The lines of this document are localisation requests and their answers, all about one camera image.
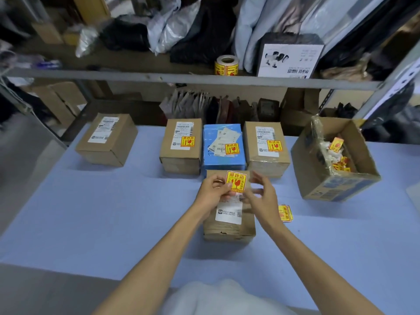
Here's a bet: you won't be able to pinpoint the person's right hand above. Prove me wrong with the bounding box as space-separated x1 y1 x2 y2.
244 171 285 232

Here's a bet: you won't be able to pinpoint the person's left hand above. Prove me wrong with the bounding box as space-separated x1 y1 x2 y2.
196 175 239 218

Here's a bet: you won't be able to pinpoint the yellow red warning sticker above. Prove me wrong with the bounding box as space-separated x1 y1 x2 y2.
226 171 250 193

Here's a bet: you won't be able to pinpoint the person's left forearm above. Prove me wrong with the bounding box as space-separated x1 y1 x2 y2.
93 206 210 315

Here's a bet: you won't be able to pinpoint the person's right forearm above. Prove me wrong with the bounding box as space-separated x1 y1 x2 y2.
262 223 385 315

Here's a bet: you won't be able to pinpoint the wide cardboard parcel with sticker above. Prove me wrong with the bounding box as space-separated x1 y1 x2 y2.
243 121 291 179

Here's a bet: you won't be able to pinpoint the cardboard parcel with white label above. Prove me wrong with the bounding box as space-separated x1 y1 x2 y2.
202 170 257 243

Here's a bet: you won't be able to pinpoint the strip of yellow stickers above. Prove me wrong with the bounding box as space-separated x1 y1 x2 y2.
278 204 293 223

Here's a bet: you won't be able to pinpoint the narrow cardboard parcel with sticker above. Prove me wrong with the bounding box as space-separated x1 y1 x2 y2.
159 119 203 176

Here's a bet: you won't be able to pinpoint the open cardboard box blue print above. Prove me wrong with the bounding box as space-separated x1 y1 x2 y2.
290 116 382 203

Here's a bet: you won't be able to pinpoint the row of brown packets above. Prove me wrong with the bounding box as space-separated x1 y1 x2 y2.
159 89 280 127

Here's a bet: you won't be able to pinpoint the pile of sticker backing scraps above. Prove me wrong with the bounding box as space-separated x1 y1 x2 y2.
319 136 352 176

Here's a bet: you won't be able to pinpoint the person's white shirt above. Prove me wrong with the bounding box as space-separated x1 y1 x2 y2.
157 278 317 315

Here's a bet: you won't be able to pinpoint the grey metal shelf rack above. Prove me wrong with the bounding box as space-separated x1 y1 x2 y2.
0 46 420 151

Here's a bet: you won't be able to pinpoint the roll of yellow stickers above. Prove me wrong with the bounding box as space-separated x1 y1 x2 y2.
215 54 240 77

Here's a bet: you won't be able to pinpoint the plain labelled cardboard parcel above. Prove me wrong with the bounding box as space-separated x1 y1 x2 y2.
75 113 138 167

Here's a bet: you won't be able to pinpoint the light blue table cover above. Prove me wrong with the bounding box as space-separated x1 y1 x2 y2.
0 123 420 315

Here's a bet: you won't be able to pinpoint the black and white product box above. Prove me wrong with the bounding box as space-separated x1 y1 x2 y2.
257 32 325 78

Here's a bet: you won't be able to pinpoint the black plastic wrapped bundle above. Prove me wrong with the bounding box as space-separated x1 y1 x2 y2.
170 0 237 67

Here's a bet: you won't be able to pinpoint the light blue fabric bundle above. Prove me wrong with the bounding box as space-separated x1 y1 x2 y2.
234 0 388 74

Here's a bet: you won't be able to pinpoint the white plastic mailer bags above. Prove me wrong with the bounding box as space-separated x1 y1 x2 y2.
147 0 202 55

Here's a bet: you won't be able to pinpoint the black folded garment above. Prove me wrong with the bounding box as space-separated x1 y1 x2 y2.
99 14 152 53

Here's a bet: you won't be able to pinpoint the open brown cardboard carton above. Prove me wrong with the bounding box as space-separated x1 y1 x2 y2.
32 81 88 129

